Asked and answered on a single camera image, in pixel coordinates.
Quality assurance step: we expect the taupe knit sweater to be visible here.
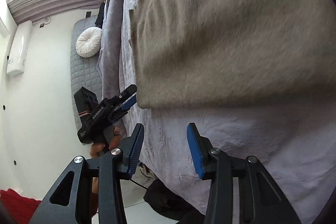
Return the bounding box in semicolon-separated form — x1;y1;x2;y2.
129;0;335;109

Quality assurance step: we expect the lavender embossed bedspread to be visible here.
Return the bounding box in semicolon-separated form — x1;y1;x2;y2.
96;0;336;224

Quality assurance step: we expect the grey quilted headboard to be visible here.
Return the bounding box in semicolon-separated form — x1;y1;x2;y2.
70;16;102;131

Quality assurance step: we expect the red sleeve forearm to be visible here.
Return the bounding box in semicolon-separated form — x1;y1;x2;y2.
0;187;99;224

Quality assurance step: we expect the white wall air conditioner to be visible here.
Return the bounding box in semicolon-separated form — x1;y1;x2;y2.
6;20;33;76

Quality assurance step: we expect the person's left hand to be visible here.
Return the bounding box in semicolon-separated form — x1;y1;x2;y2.
89;127;123;158

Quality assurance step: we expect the black object on floor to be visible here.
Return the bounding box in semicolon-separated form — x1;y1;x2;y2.
143;179;205;224

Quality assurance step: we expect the round white pleated cushion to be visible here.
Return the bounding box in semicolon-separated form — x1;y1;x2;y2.
75;27;102;58

